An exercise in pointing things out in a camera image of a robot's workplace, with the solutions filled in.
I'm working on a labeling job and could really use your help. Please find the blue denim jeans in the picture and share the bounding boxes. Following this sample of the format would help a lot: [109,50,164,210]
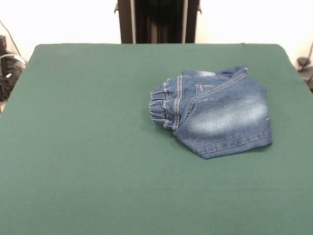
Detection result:
[148,65,273,160]

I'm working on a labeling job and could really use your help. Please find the dark green table cloth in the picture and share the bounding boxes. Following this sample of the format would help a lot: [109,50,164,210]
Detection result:
[0,43,313,235]

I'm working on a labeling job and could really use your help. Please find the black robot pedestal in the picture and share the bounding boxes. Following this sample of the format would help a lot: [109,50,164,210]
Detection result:
[114,0,203,45]

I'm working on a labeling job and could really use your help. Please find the black wheeled stand base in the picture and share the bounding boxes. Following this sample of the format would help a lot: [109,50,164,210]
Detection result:
[297,56,313,93]
[0,35,27,101]

